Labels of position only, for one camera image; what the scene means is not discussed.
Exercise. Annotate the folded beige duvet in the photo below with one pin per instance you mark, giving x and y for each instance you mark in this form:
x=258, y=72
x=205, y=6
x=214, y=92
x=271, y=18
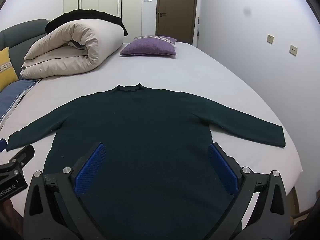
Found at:
x=80, y=42

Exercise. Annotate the beige wall socket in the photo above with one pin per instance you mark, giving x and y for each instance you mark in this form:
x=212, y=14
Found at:
x=293, y=49
x=270, y=38

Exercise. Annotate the patterned purple white pillow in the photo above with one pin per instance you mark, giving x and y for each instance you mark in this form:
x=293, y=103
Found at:
x=162, y=39

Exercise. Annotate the dark green sweater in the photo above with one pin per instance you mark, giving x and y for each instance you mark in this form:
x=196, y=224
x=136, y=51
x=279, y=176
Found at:
x=150, y=125

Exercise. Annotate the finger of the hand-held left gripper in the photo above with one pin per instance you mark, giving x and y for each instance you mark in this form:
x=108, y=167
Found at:
x=2, y=145
x=23, y=155

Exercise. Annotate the black blanket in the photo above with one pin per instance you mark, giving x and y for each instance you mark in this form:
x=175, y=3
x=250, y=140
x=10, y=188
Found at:
x=82, y=16

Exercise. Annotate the grey padded headboard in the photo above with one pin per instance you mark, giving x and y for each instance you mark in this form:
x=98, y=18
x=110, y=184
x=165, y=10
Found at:
x=22, y=32

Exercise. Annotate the brown door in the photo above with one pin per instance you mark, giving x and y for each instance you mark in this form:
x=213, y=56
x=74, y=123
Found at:
x=176, y=5

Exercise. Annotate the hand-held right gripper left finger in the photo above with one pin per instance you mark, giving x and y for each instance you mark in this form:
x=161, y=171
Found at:
x=91, y=166

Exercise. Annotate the blue bed sheet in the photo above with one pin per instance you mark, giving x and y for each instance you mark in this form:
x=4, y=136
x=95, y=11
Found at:
x=12, y=95

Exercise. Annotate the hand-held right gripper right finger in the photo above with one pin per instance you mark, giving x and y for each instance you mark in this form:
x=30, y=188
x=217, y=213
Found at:
x=223, y=166

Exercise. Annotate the yellow pillow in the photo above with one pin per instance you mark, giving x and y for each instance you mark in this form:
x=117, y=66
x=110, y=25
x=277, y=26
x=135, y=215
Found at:
x=6, y=67

